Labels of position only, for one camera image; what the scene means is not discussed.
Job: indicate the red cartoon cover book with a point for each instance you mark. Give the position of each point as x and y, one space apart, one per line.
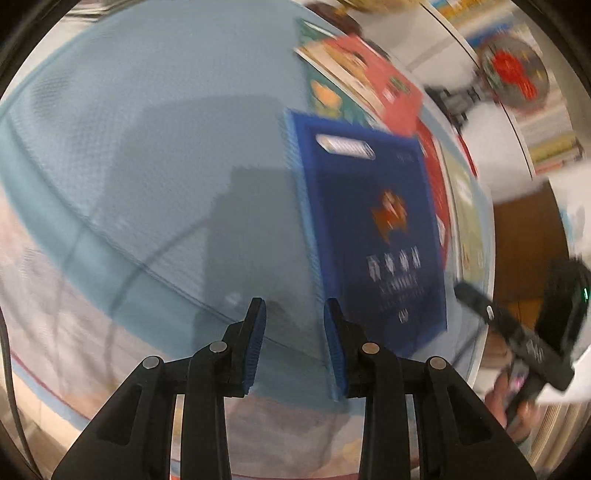
374 78

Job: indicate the beige striped rug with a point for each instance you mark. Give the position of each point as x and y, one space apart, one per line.
563 434

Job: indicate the teal green mantis book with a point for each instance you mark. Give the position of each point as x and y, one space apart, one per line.
461 207

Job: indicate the pale spine book row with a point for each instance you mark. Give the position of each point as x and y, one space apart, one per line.
554 147

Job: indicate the teal book yellow flower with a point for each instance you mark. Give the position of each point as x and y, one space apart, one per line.
323 94

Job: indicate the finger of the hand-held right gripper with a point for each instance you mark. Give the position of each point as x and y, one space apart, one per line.
485 309

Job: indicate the person's right hand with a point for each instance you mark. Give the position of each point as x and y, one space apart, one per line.
496 397

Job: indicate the printed table cover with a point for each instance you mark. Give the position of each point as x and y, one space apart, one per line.
55 323

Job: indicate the light blue textured mat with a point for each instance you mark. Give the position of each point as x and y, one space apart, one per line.
161 138

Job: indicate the dark blue book orange animal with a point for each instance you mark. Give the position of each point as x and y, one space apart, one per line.
369 230

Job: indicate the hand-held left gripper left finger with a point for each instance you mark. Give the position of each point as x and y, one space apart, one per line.
256 341

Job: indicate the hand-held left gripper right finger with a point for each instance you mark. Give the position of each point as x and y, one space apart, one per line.
333 355

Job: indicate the red book white list print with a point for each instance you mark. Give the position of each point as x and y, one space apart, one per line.
434 184

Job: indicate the yellow globe wooden base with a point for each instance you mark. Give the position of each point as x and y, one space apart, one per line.
337 7

